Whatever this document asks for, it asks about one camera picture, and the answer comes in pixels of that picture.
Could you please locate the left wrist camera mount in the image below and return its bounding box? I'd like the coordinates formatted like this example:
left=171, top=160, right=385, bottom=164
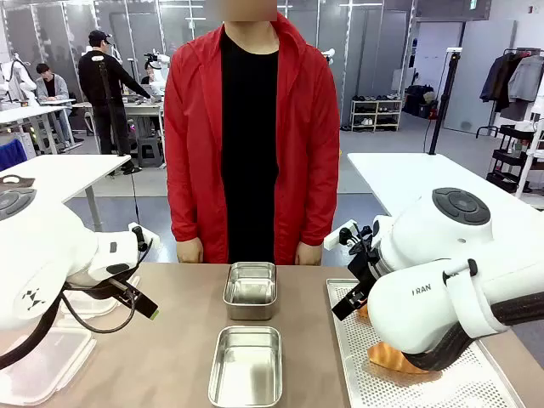
left=127, top=222, right=161, bottom=252

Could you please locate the person's right forearm red sleeve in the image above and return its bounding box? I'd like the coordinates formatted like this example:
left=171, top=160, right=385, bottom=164
left=167, top=169, right=206, bottom=244

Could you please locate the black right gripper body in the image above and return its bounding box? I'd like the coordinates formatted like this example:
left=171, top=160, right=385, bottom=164
left=346, top=237, right=384, bottom=297

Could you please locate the grey step stool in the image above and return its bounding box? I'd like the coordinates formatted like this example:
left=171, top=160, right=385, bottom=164
left=136, top=136, right=165, bottom=168

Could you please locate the standing man in black cap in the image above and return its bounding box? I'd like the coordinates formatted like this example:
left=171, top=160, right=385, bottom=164
left=78, top=29, right=152, bottom=156

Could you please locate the person's left hand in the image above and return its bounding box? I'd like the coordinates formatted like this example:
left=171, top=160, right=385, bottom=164
left=294, top=241, right=324, bottom=267

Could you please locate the black utility cart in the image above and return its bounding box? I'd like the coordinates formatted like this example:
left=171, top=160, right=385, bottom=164
left=486, top=122, right=536, bottom=193

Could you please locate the seated man in grey hoodie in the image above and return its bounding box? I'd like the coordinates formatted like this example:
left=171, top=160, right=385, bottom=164
left=34, top=62, right=74, bottom=146

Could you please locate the person in red jacket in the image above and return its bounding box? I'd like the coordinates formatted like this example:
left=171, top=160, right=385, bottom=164
left=163, top=10, right=341, bottom=267

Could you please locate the white background desk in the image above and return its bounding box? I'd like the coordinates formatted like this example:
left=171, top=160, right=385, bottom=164
left=0, top=98, right=84, bottom=156

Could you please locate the white shoe rack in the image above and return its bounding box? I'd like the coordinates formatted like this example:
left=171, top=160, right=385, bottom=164
left=350, top=93, right=404, bottom=133

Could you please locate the black camera stand pole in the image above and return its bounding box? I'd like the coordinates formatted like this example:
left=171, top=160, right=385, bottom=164
left=428, top=47, right=463, bottom=156

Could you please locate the large shallow steel container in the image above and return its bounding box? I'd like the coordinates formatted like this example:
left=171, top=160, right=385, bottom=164
left=207, top=326, right=283, bottom=408

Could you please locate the grey background workbench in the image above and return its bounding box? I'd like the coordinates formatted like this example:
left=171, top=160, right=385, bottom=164
left=72, top=95, right=167, bottom=169

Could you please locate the pile of black bags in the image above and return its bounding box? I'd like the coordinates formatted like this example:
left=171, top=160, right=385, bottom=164
left=403, top=83, right=439, bottom=119

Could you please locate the dark hanging jacket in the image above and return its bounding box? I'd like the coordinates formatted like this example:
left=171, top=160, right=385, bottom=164
left=479, top=53, right=518, bottom=114

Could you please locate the small deep steel container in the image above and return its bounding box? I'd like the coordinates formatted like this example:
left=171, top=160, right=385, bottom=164
left=222, top=261, right=278, bottom=321

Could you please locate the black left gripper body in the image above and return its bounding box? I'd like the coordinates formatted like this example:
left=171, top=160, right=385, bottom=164
left=63, top=275, right=141, bottom=303

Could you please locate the white side table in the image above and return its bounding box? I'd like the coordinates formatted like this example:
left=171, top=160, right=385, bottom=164
left=0, top=153, right=132, bottom=233
left=347, top=151, right=544, bottom=218

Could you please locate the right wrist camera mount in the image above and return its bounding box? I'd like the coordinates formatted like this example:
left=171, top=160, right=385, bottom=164
left=323, top=219, right=360, bottom=251

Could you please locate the blue chair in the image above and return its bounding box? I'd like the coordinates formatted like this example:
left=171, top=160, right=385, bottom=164
left=0, top=138, right=29, bottom=172

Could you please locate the person's left forearm red sleeve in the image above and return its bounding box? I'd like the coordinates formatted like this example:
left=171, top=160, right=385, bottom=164
left=297, top=169, right=341, bottom=248

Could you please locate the elongated brown bread roll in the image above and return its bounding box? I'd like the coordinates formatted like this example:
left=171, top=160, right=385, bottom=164
left=367, top=339, right=431, bottom=376

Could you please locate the person's right hand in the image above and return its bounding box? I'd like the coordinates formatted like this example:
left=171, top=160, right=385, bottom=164
left=176, top=236, right=205, bottom=264

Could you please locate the black tripod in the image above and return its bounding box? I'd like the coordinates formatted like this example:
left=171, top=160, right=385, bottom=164
left=97, top=59, right=144, bottom=175

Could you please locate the right arm black cable sleeve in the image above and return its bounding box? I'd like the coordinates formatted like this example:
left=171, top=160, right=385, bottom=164
left=403, top=292, right=544, bottom=373

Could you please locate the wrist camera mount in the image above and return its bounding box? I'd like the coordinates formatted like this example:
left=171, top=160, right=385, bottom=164
left=323, top=219, right=360, bottom=251
left=127, top=222, right=161, bottom=252

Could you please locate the grey hanging jacket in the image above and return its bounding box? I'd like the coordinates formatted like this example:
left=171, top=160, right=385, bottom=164
left=507, top=54, right=544, bottom=103

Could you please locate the dark brown frame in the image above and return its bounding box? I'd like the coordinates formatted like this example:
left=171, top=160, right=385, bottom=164
left=0, top=174, right=37, bottom=190

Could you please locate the perforated metal baking tray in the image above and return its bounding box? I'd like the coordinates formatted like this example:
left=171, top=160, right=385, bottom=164
left=326, top=278, right=527, bottom=408

